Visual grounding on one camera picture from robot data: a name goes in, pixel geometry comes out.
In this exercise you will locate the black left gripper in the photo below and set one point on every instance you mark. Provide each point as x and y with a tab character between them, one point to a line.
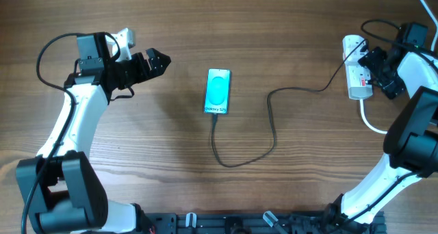
142	73

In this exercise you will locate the white power strip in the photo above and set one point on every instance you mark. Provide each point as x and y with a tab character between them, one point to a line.
355	47

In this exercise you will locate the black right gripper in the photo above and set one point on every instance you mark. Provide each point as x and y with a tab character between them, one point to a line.
390	89

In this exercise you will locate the Galaxy S25 smartphone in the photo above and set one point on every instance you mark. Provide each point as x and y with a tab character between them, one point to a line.
217	91

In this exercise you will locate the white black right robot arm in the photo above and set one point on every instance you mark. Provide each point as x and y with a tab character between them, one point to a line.
410	149

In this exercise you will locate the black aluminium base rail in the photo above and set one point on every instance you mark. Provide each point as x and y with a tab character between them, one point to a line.
305	222

